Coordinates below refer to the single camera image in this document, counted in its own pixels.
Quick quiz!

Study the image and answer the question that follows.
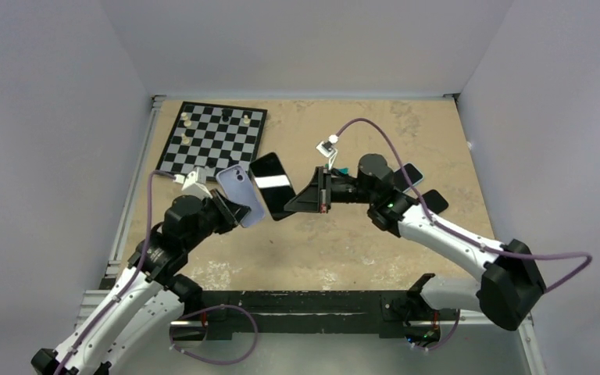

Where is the black white chessboard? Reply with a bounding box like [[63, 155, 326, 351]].
[[156, 101, 268, 181]]

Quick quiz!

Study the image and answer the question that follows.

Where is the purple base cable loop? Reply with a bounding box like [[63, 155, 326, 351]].
[[168, 304, 259, 364]]

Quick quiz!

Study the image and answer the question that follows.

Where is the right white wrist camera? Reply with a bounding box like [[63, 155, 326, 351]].
[[316, 134, 339, 169]]

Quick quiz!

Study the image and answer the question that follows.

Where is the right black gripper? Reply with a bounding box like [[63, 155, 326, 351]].
[[285, 166, 376, 213]]

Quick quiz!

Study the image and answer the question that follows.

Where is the phone in dark case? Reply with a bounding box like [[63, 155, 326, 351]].
[[422, 189, 449, 214]]

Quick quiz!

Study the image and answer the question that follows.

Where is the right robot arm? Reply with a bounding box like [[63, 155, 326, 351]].
[[284, 154, 547, 331]]

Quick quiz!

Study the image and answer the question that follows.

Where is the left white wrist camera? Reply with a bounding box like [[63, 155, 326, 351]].
[[174, 166, 211, 199]]

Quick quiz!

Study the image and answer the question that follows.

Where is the black phone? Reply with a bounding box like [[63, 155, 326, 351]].
[[250, 152, 296, 221]]

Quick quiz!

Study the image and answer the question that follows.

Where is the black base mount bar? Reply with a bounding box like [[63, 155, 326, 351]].
[[165, 289, 459, 343]]

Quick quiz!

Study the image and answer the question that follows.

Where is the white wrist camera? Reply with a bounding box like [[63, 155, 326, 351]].
[[316, 134, 339, 169], [174, 166, 211, 199]]

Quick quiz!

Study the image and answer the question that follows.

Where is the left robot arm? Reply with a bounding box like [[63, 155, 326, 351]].
[[31, 190, 251, 374]]

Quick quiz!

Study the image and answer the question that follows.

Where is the lilac phone case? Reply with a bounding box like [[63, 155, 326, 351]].
[[216, 165, 265, 228]]

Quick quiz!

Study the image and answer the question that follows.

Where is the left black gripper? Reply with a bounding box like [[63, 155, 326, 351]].
[[184, 187, 251, 251]]

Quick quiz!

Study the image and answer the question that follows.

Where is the phone in blue case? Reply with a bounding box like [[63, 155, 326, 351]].
[[394, 162, 423, 192]]

